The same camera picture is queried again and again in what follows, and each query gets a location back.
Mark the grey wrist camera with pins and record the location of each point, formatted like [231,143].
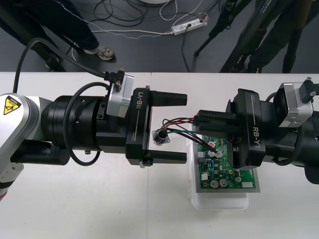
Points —
[291,107]
[122,97]

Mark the large black tripod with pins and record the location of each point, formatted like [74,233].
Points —
[246,35]

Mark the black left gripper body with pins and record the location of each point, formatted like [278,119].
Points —
[138,129]

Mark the white power strip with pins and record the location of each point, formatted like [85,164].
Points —
[185,25]

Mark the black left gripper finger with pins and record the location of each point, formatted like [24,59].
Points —
[169,99]
[169,156]

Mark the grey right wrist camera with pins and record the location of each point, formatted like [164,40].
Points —
[291,107]

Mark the green circuit board, grey frame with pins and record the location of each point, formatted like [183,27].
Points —
[219,174]

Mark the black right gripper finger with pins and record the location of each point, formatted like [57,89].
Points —
[216,127]
[216,116]

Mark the white round base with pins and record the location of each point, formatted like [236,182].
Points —
[154,1]

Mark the person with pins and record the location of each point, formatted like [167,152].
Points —
[279,32]

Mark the small black tripod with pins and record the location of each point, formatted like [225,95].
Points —
[225,12]

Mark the silver and black left arm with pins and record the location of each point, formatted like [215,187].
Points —
[62,119]

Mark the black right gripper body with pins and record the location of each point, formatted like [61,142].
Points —
[249,139]

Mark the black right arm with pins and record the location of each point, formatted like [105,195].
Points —
[307,144]

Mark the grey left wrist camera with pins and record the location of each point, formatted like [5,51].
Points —
[122,97]

